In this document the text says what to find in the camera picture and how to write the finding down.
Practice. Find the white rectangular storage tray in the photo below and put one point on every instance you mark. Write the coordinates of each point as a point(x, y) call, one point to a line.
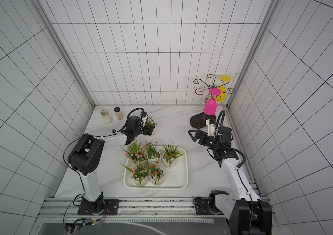
point(175, 179)

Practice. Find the pink flower white pot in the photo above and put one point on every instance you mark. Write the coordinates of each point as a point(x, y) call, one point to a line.
point(135, 152)

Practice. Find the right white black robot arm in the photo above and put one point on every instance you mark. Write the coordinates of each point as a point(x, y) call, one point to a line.
point(244, 211)

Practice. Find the aluminium mounting rail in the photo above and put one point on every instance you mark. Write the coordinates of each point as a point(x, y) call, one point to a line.
point(70, 209)

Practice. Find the pink wine glass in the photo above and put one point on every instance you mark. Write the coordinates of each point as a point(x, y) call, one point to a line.
point(211, 103)

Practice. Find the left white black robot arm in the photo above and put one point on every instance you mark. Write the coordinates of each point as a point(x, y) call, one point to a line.
point(84, 159)

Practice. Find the white spice jar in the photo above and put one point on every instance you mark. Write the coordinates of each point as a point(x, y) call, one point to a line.
point(106, 116)

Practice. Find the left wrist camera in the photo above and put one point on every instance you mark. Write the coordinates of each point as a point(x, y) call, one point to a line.
point(144, 118)

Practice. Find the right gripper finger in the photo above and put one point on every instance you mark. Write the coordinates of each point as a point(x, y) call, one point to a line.
point(197, 137)
point(195, 132)

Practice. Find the yellow wine glass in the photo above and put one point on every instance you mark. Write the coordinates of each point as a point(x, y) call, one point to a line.
point(225, 80)

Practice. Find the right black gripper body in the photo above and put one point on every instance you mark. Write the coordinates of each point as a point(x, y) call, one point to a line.
point(206, 140)

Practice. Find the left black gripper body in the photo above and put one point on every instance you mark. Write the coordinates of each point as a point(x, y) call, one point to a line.
point(146, 131)

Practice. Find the red flower white pot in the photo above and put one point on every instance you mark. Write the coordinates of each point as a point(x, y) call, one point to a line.
point(153, 155)

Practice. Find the black lid spice jar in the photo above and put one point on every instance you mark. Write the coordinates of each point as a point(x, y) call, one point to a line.
point(118, 113)

